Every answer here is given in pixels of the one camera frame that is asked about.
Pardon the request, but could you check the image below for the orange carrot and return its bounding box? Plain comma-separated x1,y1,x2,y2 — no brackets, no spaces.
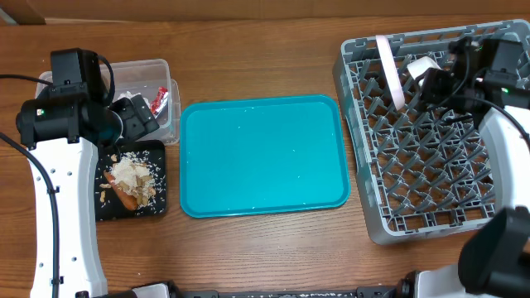
104,171,138,211

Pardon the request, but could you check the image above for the bowl of food scraps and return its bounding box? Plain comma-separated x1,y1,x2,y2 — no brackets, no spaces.
407,56,441,87

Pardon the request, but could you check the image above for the large pink plate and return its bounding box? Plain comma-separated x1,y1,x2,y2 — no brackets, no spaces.
375,35,405,110

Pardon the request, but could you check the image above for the black tray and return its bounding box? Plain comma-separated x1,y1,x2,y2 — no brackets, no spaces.
94,138,169,223

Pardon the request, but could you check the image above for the clear plastic bin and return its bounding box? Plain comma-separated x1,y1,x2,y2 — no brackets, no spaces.
17,50,178,150

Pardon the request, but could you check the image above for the pile of rice and peanuts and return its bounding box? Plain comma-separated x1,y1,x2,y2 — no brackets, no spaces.
98,150,166,214

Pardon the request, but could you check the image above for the large white napkin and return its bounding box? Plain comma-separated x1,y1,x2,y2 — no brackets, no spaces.
116,91,141,101

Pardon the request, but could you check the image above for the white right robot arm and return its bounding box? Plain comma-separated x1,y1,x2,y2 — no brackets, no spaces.
398,37,529,297

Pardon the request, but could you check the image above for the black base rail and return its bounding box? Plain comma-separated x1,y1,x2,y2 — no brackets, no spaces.
97,280,415,298

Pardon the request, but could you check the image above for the red snack wrapper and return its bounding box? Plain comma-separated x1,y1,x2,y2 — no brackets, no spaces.
150,87,169,118

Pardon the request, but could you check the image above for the grey dishwasher rack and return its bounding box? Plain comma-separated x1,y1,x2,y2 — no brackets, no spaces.
333,20,529,244

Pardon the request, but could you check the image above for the teal plastic tray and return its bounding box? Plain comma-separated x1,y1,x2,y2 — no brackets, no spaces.
180,94,350,219

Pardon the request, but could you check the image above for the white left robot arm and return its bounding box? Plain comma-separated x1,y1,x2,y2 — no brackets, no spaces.
16,48,159,297

